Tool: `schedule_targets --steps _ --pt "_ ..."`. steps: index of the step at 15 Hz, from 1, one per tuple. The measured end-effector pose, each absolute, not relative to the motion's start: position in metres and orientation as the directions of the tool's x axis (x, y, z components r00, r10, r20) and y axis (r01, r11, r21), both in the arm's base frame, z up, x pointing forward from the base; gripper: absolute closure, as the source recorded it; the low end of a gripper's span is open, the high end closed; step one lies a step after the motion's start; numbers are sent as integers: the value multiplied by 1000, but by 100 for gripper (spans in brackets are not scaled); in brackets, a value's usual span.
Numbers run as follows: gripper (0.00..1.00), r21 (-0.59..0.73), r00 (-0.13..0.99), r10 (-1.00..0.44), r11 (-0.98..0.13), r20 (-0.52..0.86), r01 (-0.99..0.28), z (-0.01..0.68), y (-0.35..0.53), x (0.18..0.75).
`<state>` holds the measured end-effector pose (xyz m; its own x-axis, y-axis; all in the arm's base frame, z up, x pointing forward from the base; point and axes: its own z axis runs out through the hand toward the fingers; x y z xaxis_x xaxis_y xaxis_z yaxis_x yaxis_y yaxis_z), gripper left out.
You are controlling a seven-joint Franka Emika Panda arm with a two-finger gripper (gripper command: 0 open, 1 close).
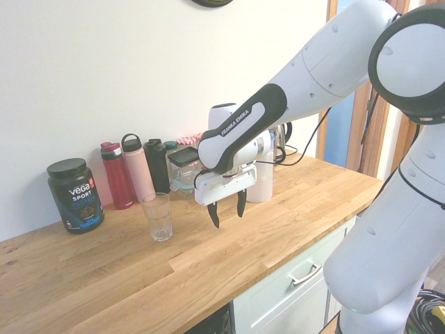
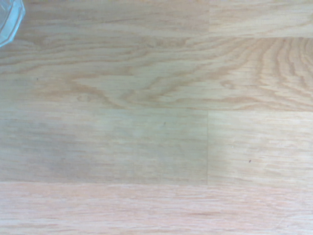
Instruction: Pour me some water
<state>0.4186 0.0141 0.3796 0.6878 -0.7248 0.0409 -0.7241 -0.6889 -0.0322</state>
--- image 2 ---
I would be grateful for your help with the clear faceted glass tumbler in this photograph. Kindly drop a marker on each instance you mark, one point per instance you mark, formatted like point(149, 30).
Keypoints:
point(8, 19)

